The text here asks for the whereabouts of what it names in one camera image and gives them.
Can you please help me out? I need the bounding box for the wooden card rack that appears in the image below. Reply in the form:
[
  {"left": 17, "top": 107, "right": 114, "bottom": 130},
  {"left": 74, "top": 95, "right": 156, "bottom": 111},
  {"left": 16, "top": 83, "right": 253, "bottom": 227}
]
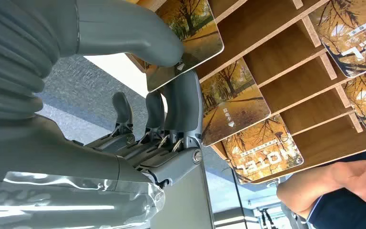
[{"left": 124, "top": 0, "right": 366, "bottom": 186}]

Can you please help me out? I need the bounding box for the person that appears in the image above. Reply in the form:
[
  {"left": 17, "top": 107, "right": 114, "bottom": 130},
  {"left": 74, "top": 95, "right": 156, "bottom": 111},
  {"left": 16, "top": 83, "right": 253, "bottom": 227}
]
[{"left": 276, "top": 145, "right": 366, "bottom": 229}]

